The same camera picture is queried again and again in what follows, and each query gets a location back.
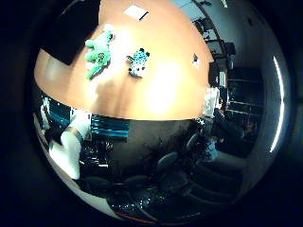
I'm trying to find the teal black-spotted plush toy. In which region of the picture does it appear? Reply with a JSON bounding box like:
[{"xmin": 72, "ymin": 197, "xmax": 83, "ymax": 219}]
[{"xmin": 125, "ymin": 47, "xmax": 152, "ymax": 79}]

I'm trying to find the long ceiling light strip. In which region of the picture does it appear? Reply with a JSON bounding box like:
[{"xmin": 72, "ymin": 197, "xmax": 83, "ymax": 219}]
[{"xmin": 269, "ymin": 55, "xmax": 286, "ymax": 154}]

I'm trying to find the green plush toy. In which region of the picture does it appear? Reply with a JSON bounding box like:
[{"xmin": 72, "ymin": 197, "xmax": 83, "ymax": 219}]
[{"xmin": 82, "ymin": 29, "xmax": 116, "ymax": 80}]

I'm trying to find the black open container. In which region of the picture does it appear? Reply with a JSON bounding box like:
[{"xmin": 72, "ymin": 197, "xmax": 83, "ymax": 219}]
[{"xmin": 40, "ymin": 0, "xmax": 102, "ymax": 66}]

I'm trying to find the dark shelving unit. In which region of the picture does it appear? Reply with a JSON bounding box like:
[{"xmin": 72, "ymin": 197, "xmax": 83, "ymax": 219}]
[{"xmin": 224, "ymin": 66, "xmax": 265, "ymax": 140}]

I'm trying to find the white device at table edge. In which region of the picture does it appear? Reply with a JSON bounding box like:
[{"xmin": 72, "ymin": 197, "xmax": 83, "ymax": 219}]
[{"xmin": 202, "ymin": 87, "xmax": 221, "ymax": 118}]

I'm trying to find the dark office chair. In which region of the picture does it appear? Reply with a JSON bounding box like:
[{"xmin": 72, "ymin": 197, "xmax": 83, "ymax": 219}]
[{"xmin": 155, "ymin": 150, "xmax": 180, "ymax": 171}]

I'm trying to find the white paper sheet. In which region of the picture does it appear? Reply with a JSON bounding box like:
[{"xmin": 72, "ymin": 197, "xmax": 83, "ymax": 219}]
[{"xmin": 122, "ymin": 4, "xmax": 150, "ymax": 22}]

